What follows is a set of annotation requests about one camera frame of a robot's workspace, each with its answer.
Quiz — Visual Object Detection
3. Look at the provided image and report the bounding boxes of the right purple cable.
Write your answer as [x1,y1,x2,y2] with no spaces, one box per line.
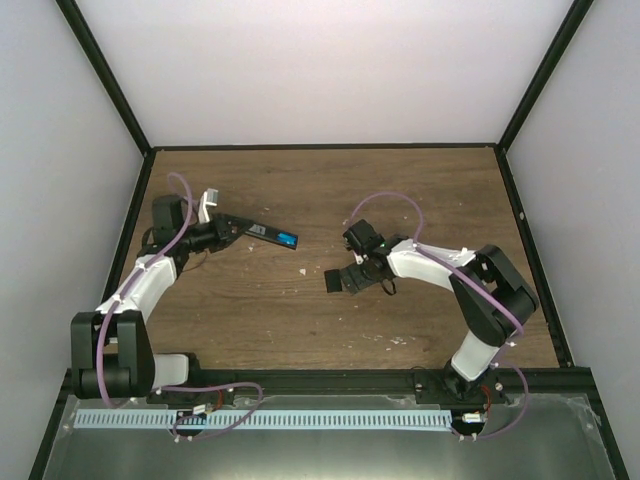
[346,192,531,442]

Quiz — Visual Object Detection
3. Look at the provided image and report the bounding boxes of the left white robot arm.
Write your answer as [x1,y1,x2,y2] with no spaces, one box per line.
[71,195,254,405]

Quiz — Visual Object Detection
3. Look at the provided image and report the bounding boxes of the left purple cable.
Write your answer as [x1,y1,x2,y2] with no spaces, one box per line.
[97,172,263,443]

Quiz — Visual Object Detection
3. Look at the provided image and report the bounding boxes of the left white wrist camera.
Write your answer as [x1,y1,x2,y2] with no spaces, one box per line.
[197,188,219,224]

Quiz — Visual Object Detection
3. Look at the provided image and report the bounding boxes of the black remote control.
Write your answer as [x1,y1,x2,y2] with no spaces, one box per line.
[245,223,299,250]

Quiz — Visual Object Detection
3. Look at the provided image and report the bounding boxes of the blue battery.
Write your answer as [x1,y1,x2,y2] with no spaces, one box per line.
[278,233,297,245]

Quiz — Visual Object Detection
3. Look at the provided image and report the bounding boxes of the light blue slotted cable duct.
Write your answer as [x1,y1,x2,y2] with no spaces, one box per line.
[73,409,452,432]

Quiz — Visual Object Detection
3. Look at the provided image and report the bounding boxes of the black aluminium front rail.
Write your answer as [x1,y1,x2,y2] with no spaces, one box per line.
[189,367,596,405]

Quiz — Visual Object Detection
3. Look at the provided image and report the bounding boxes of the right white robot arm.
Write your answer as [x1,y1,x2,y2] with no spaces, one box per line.
[325,220,539,403]

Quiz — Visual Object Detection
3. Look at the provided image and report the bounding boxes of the black battery cover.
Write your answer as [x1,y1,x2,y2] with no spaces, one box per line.
[324,269,343,293]

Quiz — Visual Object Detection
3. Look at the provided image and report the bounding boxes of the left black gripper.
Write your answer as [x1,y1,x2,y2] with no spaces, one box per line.
[179,213,253,254]

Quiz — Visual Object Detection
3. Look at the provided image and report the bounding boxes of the right black frame post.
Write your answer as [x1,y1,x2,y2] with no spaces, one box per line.
[497,0,594,153]

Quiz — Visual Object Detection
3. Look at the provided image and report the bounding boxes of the black frame post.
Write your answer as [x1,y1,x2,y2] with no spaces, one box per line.
[55,0,152,157]
[497,0,594,153]

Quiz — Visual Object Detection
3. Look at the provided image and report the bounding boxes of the left black frame post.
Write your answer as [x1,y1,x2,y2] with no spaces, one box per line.
[55,0,152,157]

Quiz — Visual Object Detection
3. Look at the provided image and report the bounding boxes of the purple cable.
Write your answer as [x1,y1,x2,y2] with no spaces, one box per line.
[346,192,531,442]
[97,172,263,443]

